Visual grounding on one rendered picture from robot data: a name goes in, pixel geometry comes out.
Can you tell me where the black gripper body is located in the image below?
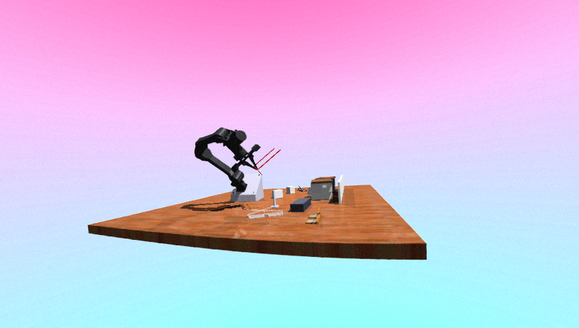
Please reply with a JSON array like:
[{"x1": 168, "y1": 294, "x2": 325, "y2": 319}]
[{"x1": 231, "y1": 144, "x2": 261, "y2": 173}]

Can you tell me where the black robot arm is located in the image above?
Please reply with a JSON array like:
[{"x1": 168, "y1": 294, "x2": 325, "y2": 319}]
[{"x1": 195, "y1": 127, "x2": 247, "y2": 192}]

